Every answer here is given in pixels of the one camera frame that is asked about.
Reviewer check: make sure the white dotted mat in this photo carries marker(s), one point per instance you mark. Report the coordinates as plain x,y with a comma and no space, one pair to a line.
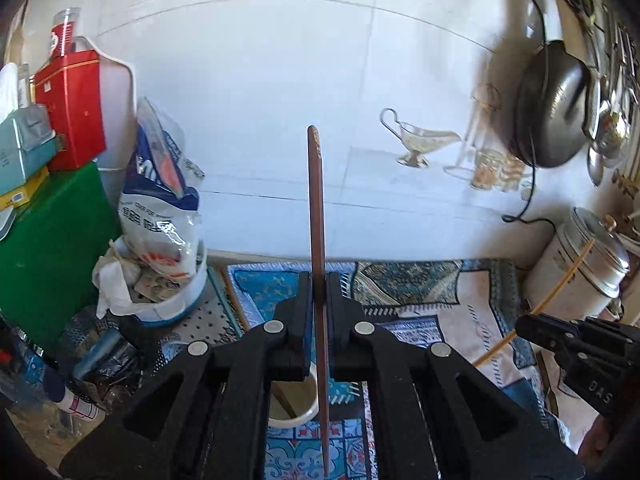
215,325

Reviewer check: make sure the yellow chopstick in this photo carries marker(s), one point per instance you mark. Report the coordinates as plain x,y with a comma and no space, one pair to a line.
555,296

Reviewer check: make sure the metal ladle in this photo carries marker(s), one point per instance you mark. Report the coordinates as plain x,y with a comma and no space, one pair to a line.
607,132

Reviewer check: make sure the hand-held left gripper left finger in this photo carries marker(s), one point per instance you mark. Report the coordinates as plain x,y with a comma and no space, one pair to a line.
303,325

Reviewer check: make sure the crumpled white plastic bag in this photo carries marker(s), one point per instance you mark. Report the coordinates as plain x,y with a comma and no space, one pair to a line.
107,280

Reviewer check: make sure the patterned blue table mat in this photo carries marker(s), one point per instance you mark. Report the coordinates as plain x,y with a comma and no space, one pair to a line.
450,320

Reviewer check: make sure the metal spoon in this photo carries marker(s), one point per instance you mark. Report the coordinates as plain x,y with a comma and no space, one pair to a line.
595,170

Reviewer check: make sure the blue white plastic bag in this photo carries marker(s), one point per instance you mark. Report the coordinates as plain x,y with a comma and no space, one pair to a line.
155,210

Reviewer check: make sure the brown wooden chopstick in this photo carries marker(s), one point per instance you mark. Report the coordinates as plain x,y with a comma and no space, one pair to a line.
284,401

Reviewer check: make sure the brown wooden spatula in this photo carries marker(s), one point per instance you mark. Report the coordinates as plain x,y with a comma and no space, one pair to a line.
316,210

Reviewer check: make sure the white labelled bottle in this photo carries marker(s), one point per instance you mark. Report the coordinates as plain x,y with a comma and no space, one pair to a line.
75,402

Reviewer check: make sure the yellow box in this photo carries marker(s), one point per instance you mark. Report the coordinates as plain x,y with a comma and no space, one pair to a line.
25,191

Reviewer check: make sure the black wok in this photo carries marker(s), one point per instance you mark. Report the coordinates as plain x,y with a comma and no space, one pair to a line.
550,110

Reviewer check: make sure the metal canister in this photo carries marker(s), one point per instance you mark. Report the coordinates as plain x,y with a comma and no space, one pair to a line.
565,270

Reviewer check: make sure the person's right hand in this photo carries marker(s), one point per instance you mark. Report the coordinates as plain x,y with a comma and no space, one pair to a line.
599,441

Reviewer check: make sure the white cup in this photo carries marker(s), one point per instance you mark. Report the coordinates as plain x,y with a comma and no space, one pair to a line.
306,412

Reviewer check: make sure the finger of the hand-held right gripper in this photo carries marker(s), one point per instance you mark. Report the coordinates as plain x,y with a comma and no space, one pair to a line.
542,327

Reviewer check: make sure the teal box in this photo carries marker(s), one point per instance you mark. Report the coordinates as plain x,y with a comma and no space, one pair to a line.
22,150

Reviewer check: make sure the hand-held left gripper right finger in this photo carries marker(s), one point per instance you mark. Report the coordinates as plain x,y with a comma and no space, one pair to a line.
334,325

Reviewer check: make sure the red tin box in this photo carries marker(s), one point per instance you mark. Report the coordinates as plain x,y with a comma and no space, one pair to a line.
75,110

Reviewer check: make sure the white bucket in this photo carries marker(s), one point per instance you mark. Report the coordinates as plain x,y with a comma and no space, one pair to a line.
185,295

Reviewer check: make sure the metal perforated colander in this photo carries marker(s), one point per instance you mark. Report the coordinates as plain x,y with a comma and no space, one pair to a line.
80,335

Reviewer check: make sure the white cutting board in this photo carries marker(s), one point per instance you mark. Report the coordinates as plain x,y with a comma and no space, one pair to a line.
117,110

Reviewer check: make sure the white packet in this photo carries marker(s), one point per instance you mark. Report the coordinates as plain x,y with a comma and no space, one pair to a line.
10,85

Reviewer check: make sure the clear plastic cup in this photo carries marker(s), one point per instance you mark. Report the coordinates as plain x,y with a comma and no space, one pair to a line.
62,35

